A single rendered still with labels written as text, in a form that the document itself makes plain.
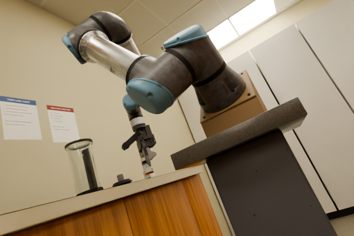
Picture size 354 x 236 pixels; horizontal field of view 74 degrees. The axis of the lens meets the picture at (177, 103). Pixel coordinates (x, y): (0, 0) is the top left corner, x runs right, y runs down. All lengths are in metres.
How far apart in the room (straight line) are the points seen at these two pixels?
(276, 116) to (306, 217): 0.22
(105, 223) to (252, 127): 0.55
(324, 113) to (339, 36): 0.91
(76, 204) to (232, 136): 0.47
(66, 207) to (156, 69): 0.43
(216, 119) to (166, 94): 0.18
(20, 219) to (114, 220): 0.30
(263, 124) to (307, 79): 2.67
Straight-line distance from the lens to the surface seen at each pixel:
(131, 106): 1.12
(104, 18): 0.93
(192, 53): 0.60
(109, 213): 0.86
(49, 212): 0.71
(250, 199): 0.61
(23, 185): 1.54
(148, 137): 1.19
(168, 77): 0.56
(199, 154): 0.56
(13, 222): 0.67
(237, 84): 0.67
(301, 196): 0.60
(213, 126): 0.67
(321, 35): 3.35
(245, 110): 0.65
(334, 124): 3.12
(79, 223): 0.79
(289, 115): 0.53
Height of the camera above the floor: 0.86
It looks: 19 degrees up
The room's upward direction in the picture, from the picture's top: 21 degrees counter-clockwise
